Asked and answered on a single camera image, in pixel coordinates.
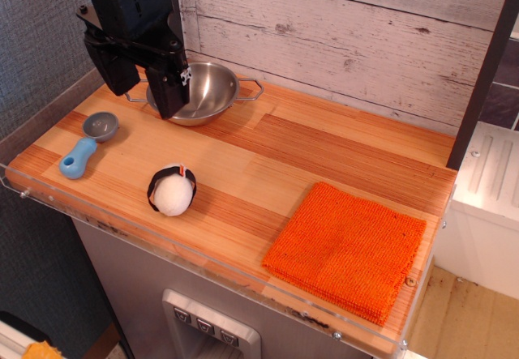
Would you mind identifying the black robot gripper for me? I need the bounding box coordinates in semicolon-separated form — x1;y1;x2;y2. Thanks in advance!
77;0;191;119

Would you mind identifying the white dough with black band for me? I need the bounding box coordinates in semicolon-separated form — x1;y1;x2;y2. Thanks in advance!
147;164;197;216

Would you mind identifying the blue grey ice cream scoop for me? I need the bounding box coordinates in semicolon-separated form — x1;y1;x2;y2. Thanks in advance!
58;112;119;180

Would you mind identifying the silver toy fridge dispenser panel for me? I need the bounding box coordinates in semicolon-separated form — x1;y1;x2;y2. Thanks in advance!
162;288;262;358

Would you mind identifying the orange folded cloth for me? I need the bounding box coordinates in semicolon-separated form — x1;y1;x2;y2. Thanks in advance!
262;182;427;326

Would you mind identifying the yellow object at corner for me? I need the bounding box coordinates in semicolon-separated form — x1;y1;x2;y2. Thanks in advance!
21;341;63;359

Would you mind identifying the white plastic appliance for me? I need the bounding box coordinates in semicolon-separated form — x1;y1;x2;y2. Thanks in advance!
434;122;518;298

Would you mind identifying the stainless steel bowl with handles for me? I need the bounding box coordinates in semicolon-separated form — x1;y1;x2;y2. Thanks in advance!
123;62;265;127

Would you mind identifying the dark vertical post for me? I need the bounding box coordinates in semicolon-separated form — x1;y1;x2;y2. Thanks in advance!
446;0;518;170

